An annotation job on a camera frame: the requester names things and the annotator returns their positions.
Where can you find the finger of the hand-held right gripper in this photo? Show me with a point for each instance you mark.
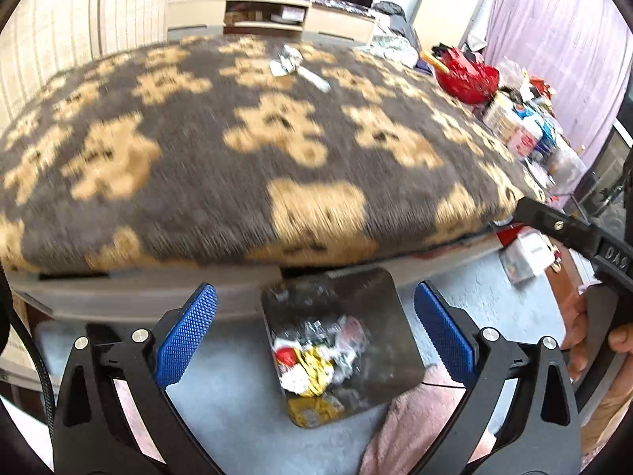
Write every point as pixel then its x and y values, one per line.
pixel 559 225

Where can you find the person's right hand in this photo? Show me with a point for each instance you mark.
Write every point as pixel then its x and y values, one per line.
pixel 576 336

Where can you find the pile of silver packets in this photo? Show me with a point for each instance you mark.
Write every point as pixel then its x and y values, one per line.
pixel 395 49

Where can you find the clear plastic container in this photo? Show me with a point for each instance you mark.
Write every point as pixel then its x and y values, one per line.
pixel 564 168

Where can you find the yellow and white snack bag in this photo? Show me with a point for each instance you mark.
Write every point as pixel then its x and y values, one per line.
pixel 316 376

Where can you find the long white stick wrapper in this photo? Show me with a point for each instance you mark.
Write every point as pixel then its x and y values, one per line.
pixel 314 79

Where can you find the purple curtain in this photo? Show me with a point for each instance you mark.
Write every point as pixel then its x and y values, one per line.
pixel 559 59

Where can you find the white cabinet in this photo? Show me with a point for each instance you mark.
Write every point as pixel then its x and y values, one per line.
pixel 440 0

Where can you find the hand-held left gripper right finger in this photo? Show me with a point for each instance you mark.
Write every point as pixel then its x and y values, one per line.
pixel 445 331

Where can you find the grey bear print blanket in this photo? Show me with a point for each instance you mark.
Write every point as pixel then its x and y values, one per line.
pixel 198 158

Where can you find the dark clothing pile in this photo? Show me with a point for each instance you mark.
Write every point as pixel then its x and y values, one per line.
pixel 398 24

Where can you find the crumpled silver white wrapper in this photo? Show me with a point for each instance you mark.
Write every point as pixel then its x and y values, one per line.
pixel 286 59

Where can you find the cluster of bottles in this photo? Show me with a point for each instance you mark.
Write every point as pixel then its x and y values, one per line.
pixel 519 126

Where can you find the dark glass cabinet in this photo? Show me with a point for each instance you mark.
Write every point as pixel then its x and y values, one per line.
pixel 615 158

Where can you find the grey bed frame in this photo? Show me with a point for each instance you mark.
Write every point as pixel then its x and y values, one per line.
pixel 123 289

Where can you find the red basket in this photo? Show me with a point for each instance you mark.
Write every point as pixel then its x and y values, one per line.
pixel 470 79

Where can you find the pink fluffy pants leg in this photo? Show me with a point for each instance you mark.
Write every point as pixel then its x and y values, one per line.
pixel 415 420
pixel 131 415

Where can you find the person's right forearm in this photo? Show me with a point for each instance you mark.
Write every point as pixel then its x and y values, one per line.
pixel 608 415

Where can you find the black trash bin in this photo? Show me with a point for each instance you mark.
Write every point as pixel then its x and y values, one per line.
pixel 381 307

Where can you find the white box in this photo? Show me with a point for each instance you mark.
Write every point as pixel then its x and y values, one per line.
pixel 526 257

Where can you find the beige television cabinet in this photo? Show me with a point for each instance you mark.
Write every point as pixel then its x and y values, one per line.
pixel 277 17

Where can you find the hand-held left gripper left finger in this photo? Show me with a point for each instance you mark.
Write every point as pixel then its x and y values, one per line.
pixel 185 336

